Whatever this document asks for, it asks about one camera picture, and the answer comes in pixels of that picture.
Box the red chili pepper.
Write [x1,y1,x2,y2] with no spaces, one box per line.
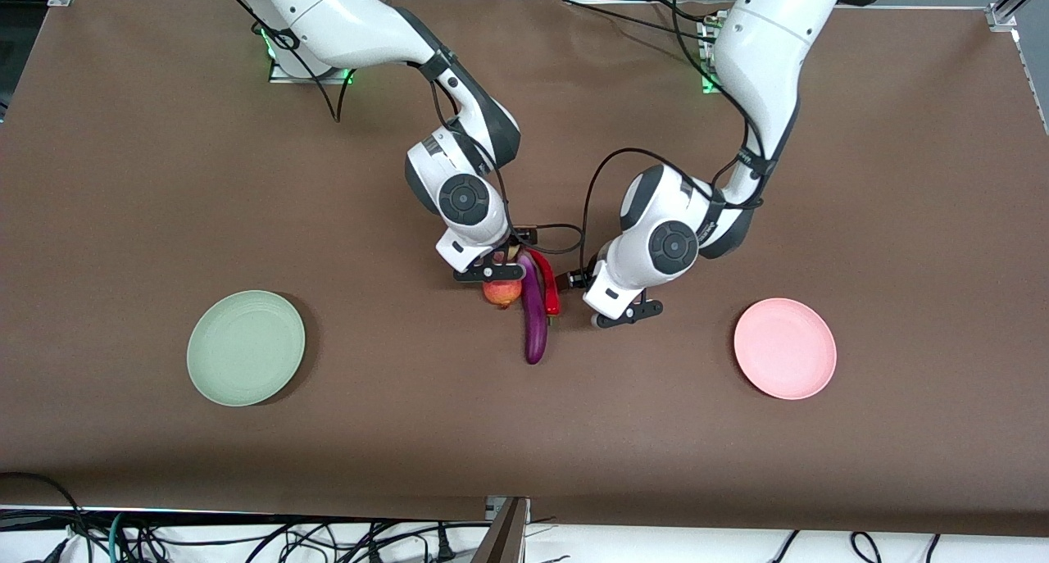
[523,246,562,327]

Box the red apple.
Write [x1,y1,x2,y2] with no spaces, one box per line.
[482,279,524,311]

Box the purple eggplant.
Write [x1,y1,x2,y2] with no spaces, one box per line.
[515,252,549,365]

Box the brown table cloth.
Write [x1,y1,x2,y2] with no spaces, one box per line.
[0,0,1049,539]

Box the pink plate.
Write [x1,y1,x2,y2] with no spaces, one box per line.
[733,297,838,402]

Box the pale green plate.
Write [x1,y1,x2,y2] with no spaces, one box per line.
[186,289,307,407]

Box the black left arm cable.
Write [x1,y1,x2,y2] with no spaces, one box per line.
[578,0,775,289]

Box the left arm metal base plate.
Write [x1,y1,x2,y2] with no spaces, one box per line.
[699,14,742,95]

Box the long black power cable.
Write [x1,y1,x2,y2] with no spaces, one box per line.
[557,0,718,46]

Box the aluminium camera mount post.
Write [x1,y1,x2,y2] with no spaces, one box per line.
[471,495,532,563]

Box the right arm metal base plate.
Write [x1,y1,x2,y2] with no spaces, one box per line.
[268,22,356,85]

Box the black cable tangle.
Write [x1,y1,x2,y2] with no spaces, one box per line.
[49,514,493,563]

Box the aluminium frame profile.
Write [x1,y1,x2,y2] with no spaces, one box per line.
[986,0,1049,33]

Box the black cable loop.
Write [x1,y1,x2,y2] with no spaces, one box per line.
[0,471,93,563]

